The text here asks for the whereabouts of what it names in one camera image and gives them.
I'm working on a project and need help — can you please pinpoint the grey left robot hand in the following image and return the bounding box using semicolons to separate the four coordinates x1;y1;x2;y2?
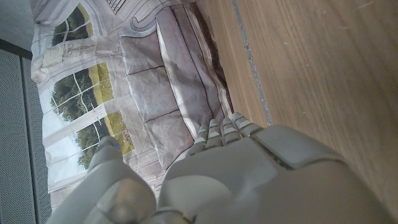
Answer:
45;111;397;224

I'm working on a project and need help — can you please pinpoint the printed sofa backdrop cloth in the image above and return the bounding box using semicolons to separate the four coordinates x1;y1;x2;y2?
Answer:
30;0;234;212

